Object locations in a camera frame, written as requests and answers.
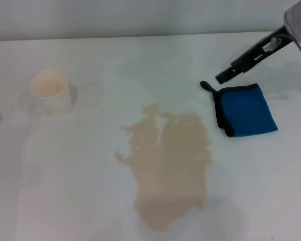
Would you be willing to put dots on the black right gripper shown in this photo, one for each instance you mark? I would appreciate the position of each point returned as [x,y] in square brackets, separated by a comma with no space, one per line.
[261,49]

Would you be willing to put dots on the blue rag with black edging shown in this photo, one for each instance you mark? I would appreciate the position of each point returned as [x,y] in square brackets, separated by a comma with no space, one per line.
[248,110]

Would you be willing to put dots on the cream paper cup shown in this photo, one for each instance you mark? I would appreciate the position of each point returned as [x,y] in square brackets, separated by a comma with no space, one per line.
[52,93]

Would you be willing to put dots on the brown water stain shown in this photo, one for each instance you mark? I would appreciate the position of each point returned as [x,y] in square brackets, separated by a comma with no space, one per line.
[170,163]

